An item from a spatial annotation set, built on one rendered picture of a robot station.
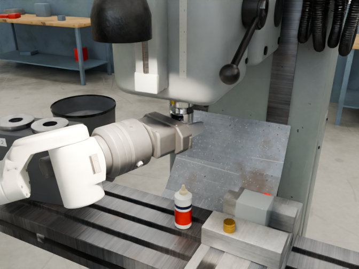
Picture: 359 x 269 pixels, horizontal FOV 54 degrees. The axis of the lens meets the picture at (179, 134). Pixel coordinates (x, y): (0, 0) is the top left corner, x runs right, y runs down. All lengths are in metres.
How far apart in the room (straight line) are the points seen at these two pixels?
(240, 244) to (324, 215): 2.04
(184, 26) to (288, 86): 0.51
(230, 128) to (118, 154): 0.55
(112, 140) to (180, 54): 0.17
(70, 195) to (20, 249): 1.88
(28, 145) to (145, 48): 0.22
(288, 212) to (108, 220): 0.42
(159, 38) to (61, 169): 0.24
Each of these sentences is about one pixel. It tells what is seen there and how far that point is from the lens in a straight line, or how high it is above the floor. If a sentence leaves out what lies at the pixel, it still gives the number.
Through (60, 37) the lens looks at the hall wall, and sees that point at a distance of 6.70.
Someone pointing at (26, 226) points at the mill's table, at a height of 0.94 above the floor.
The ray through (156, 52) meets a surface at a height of 1.40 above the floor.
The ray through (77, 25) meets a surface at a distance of 5.31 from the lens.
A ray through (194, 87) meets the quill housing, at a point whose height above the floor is 1.35.
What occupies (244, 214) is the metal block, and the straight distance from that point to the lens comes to 0.71.
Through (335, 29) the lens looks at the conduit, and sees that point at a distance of 0.79.
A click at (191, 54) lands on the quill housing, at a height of 1.40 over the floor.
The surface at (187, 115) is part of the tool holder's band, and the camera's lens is 0.67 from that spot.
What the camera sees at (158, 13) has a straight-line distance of 0.53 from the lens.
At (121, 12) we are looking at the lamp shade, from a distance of 0.42.
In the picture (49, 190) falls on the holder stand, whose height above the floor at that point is 1.01.
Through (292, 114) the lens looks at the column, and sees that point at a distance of 1.02.
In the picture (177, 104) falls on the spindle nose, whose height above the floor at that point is 1.29.
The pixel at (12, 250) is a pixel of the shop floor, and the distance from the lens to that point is 2.46.
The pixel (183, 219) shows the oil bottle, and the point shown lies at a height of 0.99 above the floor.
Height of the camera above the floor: 1.51
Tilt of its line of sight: 24 degrees down
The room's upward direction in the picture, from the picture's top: straight up
